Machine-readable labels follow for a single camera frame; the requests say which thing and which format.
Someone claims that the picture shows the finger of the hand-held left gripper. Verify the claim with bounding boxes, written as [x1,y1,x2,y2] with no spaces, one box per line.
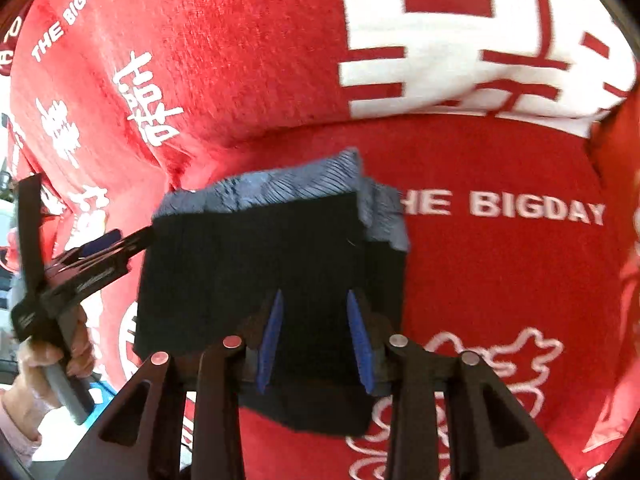
[50,229,124,267]
[70,226,156,286]

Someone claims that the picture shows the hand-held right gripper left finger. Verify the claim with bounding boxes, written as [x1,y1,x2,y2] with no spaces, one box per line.
[55,290,286,480]

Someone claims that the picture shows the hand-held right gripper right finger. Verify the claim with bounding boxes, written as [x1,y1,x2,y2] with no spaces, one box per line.
[346,290,576,480]

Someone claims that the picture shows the black pants with grey lining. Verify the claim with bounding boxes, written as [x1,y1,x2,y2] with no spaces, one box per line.
[132,147,412,436]

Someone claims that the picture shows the person's left forearm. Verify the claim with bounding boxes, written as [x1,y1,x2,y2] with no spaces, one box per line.
[0,397,45,468]

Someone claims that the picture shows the person's left hand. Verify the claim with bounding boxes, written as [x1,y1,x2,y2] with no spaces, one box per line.
[4,306,97,423]

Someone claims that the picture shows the red printed blanket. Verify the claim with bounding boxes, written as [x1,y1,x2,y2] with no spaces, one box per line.
[0,0,640,480]

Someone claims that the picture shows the red embroidered pillow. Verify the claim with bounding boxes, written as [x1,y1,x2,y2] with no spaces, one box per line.
[587,95,640,371]

